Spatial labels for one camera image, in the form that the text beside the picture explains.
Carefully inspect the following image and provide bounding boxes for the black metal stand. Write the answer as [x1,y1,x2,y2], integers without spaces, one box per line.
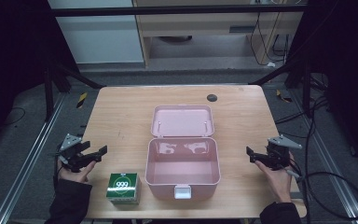
[42,60,107,123]
[247,57,313,119]

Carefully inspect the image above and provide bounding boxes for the yellow black floor tape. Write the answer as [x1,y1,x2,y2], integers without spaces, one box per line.
[275,89,293,104]
[76,91,89,109]

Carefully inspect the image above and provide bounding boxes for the light wooden desk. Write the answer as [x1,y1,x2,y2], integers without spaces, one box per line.
[132,0,305,67]

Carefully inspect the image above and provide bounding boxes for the person's left hand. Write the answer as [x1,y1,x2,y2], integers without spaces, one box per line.
[57,157,98,185]

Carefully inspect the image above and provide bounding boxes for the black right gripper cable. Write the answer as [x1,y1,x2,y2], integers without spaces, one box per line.
[284,168,358,221]

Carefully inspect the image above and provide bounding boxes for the pink plastic storage box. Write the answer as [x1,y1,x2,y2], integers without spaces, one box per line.
[145,104,222,201]

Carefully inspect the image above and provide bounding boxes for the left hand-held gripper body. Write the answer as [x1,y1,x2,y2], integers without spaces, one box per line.
[56,133,91,174]

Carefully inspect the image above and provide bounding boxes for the white cabinet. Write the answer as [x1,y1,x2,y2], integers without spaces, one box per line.
[47,0,145,65]

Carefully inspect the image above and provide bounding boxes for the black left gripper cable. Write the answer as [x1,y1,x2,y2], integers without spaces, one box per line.
[52,161,63,189]

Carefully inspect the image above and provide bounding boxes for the person's right hand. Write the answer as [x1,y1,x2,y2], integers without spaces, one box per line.
[254,151,295,204]

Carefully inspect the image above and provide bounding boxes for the aluminium floor rail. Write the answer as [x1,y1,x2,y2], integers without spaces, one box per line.
[0,91,68,224]
[290,89,358,224]

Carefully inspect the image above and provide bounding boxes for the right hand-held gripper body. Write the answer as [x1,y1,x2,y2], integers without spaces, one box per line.
[265,133,303,172]

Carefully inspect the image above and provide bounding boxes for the green medicine box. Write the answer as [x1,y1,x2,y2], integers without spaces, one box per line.
[105,173,142,205]

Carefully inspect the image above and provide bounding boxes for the black metal frame bar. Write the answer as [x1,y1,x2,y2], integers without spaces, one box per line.
[50,3,308,18]

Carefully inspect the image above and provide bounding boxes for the black hanging cables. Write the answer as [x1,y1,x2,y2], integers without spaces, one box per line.
[249,11,291,67]

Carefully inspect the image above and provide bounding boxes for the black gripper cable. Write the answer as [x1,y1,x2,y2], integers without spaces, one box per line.
[284,168,358,221]
[52,161,63,189]

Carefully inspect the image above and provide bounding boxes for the thin black floor cable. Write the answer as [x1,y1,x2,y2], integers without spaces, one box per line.
[0,106,27,127]

